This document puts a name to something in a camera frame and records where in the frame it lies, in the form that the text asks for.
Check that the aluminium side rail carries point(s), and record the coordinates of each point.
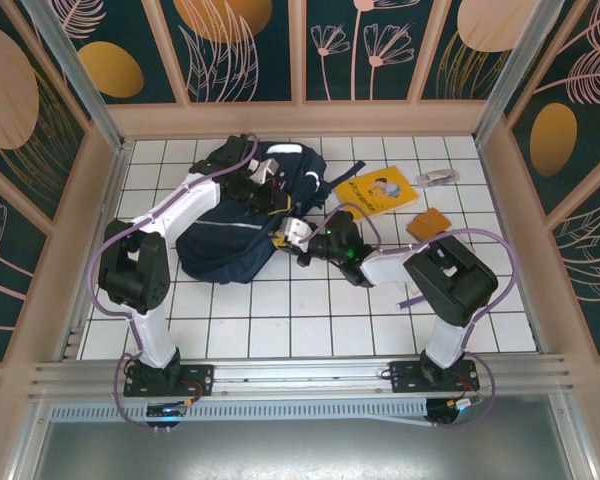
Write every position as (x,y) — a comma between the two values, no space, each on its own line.
(531,300)
(105,200)

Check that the purple pen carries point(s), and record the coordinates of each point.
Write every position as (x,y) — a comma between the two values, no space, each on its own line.
(410,302)

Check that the grey metal panel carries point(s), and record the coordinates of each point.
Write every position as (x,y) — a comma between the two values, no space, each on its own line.
(300,455)

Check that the small clear plastic packet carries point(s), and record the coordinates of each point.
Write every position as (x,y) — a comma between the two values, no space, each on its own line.
(436,178)

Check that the navy blue backpack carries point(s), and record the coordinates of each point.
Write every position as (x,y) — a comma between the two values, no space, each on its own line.
(220,245)

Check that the yellow picture book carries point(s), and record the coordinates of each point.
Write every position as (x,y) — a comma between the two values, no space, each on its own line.
(395,195)

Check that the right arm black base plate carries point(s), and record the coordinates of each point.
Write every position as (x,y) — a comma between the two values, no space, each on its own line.
(405,375)

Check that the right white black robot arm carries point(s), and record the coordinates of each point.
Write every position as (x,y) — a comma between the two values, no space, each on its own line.
(450,280)

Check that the aluminium frame post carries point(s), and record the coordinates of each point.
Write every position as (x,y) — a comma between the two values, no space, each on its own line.
(514,75)
(78,75)

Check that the long aluminium mounting rail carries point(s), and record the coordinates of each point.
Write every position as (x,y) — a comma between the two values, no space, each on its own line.
(300,372)

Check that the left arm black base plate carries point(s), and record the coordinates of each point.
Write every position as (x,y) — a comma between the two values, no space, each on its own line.
(200,380)

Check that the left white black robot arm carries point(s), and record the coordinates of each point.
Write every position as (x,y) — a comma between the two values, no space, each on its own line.
(185,210)

